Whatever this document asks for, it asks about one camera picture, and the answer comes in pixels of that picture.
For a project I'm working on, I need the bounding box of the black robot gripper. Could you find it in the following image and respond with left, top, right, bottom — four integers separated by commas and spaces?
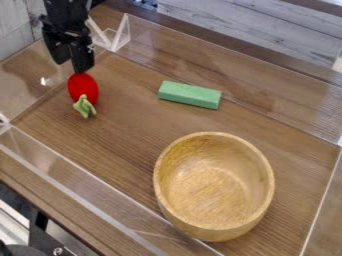
39, 0, 95, 73

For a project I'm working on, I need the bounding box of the red plush strawberry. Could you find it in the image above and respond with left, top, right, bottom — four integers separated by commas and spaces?
67, 73, 99, 118

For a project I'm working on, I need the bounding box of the green rectangular block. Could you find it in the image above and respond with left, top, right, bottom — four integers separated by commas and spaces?
158, 81, 222, 109

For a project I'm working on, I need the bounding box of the wooden bowl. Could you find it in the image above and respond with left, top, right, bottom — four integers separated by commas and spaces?
154, 132, 275, 242

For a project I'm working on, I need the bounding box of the clear acrylic corner bracket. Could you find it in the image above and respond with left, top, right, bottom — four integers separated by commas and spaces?
87, 14, 131, 52

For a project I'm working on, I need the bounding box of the clear acrylic tray wall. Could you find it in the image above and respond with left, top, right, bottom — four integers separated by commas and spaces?
0, 113, 223, 256

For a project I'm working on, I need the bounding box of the black metal table bracket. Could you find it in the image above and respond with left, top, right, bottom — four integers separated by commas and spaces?
28, 212, 78, 256

